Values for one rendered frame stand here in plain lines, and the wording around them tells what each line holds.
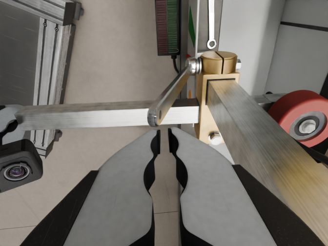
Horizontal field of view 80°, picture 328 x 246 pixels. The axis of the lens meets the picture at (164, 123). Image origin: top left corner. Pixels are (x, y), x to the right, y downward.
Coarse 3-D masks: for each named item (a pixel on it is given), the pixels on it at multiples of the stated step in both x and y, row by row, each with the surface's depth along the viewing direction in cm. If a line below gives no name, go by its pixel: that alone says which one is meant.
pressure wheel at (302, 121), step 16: (288, 96) 27; (304, 96) 25; (320, 96) 25; (272, 112) 28; (288, 112) 25; (304, 112) 25; (320, 112) 25; (288, 128) 26; (304, 128) 26; (320, 128) 27; (304, 144) 28
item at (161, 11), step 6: (156, 0) 36; (162, 0) 36; (156, 6) 36; (162, 6) 36; (162, 12) 37; (162, 18) 37; (162, 24) 38; (162, 30) 38; (162, 36) 39; (162, 42) 40; (162, 48) 40
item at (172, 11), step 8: (168, 0) 36; (176, 0) 36; (168, 8) 37; (176, 8) 37; (168, 16) 37; (176, 16) 37; (168, 24) 38; (176, 24) 38; (168, 32) 39; (176, 32) 39; (168, 40) 39; (176, 40) 39; (168, 48) 40; (176, 48) 40
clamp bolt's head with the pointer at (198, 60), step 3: (186, 54) 38; (186, 57) 39; (198, 57) 28; (186, 60) 27; (198, 60) 28; (186, 63) 27; (198, 63) 27; (198, 66) 27; (201, 66) 27; (198, 69) 27; (198, 72) 28
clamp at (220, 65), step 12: (204, 60) 26; (216, 60) 25; (228, 60) 25; (240, 60) 27; (204, 72) 27; (216, 72) 26; (228, 72) 26; (204, 84) 27; (204, 96) 28; (204, 108) 29; (204, 120) 30; (204, 132) 31
